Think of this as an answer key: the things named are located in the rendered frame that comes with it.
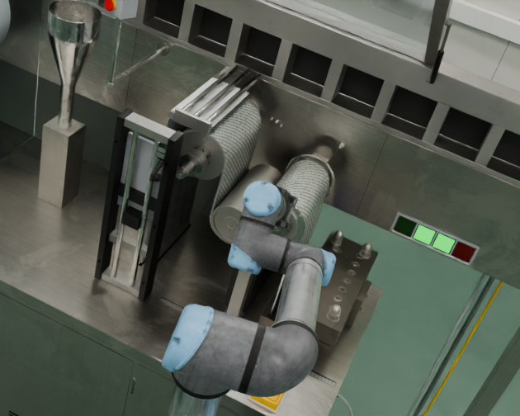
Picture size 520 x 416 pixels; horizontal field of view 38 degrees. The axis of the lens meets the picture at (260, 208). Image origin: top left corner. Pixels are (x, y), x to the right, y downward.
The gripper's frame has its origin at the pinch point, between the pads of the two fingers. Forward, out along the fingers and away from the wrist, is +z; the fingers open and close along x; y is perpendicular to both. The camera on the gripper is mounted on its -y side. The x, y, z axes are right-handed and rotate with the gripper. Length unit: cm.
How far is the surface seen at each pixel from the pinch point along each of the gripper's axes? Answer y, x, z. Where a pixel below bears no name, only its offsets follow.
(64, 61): 16, 72, -1
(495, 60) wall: 146, -36, 230
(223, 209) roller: -1.8, 16.1, 7.2
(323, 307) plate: -14.4, -18.0, 20.3
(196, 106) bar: 19.1, 31.9, -3.1
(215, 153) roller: 9.8, 22.1, -2.1
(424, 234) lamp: 17, -35, 33
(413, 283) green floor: 12, -44, 212
